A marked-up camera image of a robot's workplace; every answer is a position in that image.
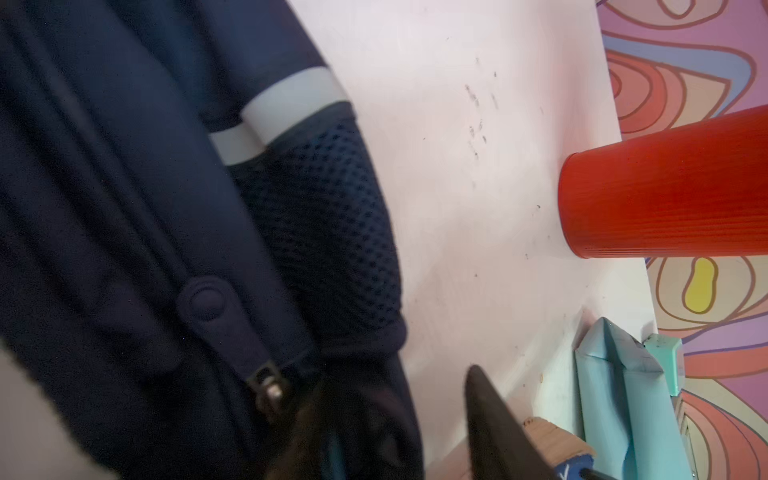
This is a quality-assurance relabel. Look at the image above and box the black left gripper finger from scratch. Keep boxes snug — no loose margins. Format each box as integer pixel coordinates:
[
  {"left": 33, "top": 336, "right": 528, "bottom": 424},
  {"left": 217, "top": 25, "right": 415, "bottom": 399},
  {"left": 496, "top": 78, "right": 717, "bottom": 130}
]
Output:
[{"left": 464, "top": 365, "right": 556, "bottom": 480}]

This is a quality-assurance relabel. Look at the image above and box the navy blue student backpack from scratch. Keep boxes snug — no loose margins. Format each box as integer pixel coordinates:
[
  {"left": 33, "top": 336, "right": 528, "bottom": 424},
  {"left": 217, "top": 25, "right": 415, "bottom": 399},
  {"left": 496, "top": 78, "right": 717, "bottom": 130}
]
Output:
[{"left": 1, "top": 1, "right": 425, "bottom": 479}]

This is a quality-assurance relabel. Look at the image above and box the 91-storey treehouse book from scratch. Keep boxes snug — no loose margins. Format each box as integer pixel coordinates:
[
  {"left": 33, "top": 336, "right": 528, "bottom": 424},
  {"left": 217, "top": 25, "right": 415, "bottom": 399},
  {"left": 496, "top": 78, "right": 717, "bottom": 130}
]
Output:
[{"left": 523, "top": 417, "right": 596, "bottom": 480}]

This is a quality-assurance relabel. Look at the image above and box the light blue pencil pouch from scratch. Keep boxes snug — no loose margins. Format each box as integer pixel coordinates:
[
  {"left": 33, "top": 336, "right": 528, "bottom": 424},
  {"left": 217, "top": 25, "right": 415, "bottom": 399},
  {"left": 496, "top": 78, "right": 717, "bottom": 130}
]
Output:
[{"left": 575, "top": 318, "right": 693, "bottom": 479}]

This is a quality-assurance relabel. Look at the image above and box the red ribbed metal pen cup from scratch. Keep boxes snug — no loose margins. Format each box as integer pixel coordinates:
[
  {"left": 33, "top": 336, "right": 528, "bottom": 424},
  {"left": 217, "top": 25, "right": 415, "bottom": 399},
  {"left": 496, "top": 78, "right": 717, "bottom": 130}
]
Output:
[{"left": 558, "top": 106, "right": 767, "bottom": 258}]

